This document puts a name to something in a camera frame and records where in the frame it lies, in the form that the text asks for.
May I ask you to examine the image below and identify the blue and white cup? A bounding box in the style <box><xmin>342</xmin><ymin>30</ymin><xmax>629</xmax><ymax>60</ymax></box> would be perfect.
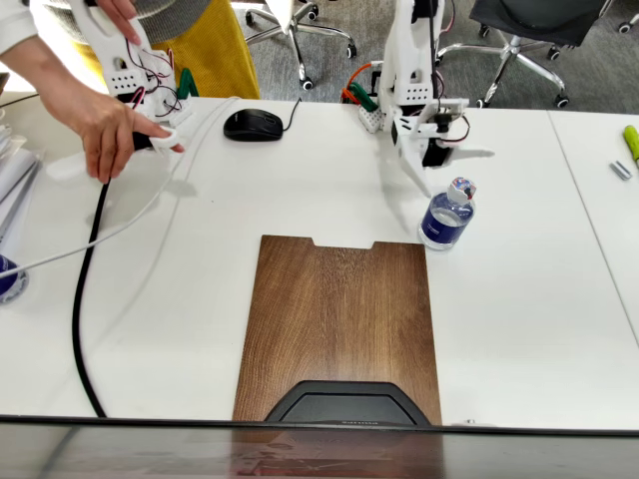
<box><xmin>0</xmin><ymin>253</ymin><xmax>30</xmax><ymax>305</ymax></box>

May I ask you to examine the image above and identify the office chair wheel leg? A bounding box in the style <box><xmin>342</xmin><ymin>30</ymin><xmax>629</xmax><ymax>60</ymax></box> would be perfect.
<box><xmin>617</xmin><ymin>0</ymin><xmax>639</xmax><ymax>35</ymax></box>

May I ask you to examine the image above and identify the white cable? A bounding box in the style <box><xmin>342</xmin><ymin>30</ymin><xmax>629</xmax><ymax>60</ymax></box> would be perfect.
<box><xmin>0</xmin><ymin>96</ymin><xmax>241</xmax><ymax>279</ymax></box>

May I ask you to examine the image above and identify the blue label water bottle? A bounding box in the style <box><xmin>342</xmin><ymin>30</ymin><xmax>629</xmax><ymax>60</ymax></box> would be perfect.
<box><xmin>417</xmin><ymin>176</ymin><xmax>478</xmax><ymax>251</ymax></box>

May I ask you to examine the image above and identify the black camera cable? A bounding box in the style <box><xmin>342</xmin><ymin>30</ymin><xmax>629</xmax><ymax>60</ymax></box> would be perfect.
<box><xmin>423</xmin><ymin>0</ymin><xmax>443</xmax><ymax>119</ymax></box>

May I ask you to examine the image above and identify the green clamp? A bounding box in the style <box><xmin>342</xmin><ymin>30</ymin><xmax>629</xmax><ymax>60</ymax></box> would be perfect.
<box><xmin>177</xmin><ymin>67</ymin><xmax>200</xmax><ymax>99</ymax></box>
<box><xmin>346</xmin><ymin>82</ymin><xmax>380</xmax><ymax>114</ymax></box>

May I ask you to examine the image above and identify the thick black cable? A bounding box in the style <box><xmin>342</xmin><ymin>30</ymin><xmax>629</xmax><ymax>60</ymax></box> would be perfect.
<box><xmin>71</xmin><ymin>179</ymin><xmax>112</xmax><ymax>418</ymax></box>

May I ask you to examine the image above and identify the black computer mouse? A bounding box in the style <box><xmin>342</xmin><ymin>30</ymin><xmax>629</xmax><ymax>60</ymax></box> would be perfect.
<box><xmin>223</xmin><ymin>108</ymin><xmax>285</xmax><ymax>143</ymax></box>

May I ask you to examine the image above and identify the person right forearm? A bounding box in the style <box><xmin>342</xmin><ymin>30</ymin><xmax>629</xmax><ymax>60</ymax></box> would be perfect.
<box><xmin>0</xmin><ymin>0</ymin><xmax>119</xmax><ymax>131</ymax></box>

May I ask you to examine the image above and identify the orange cable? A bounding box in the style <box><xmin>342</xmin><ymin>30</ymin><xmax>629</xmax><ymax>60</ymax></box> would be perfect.
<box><xmin>341</xmin><ymin>62</ymin><xmax>383</xmax><ymax>104</ymax></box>

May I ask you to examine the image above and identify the white leader arm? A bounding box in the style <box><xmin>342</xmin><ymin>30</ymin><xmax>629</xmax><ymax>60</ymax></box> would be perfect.
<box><xmin>69</xmin><ymin>0</ymin><xmax>196</xmax><ymax>154</ymax></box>

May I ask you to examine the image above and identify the black computer monitor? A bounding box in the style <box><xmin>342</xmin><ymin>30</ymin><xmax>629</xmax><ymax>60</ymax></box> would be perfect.
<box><xmin>0</xmin><ymin>412</ymin><xmax>639</xmax><ymax>479</ymax></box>

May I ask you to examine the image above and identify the person in yellow skirt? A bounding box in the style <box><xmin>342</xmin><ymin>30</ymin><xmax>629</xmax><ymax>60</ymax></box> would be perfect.
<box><xmin>29</xmin><ymin>0</ymin><xmax>261</xmax><ymax>101</ymax></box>

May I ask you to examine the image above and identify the black monitor stand base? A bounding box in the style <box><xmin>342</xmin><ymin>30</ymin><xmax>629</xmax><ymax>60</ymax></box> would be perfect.
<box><xmin>263</xmin><ymin>379</ymin><xmax>431</xmax><ymax>426</ymax></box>

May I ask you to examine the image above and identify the white office chair base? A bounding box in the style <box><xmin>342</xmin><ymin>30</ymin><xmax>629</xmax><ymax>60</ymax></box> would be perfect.
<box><xmin>243</xmin><ymin>0</ymin><xmax>358</xmax><ymax>92</ymax></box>

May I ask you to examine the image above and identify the thin black mouse cable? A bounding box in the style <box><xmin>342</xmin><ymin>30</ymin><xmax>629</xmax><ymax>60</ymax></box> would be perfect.
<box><xmin>281</xmin><ymin>97</ymin><xmax>304</xmax><ymax>134</ymax></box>

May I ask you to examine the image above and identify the person right hand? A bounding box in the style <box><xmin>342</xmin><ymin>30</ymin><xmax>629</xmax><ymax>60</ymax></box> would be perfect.
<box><xmin>77</xmin><ymin>97</ymin><xmax>174</xmax><ymax>185</ymax></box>

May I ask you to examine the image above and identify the brown wooden board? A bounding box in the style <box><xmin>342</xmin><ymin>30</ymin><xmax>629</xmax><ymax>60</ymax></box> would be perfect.
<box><xmin>232</xmin><ymin>234</ymin><xmax>443</xmax><ymax>426</ymax></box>

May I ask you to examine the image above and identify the yellow green marker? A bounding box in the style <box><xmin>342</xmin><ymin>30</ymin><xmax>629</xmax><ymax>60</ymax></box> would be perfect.
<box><xmin>622</xmin><ymin>124</ymin><xmax>639</xmax><ymax>164</ymax></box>

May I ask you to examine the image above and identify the wrist camera on white mount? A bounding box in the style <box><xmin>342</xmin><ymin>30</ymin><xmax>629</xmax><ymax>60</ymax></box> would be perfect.
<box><xmin>398</xmin><ymin>98</ymin><xmax>471</xmax><ymax>134</ymax></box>

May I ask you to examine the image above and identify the black seat office chair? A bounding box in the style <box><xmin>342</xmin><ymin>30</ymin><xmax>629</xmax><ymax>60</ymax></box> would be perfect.
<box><xmin>436</xmin><ymin>0</ymin><xmax>618</xmax><ymax>110</ymax></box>

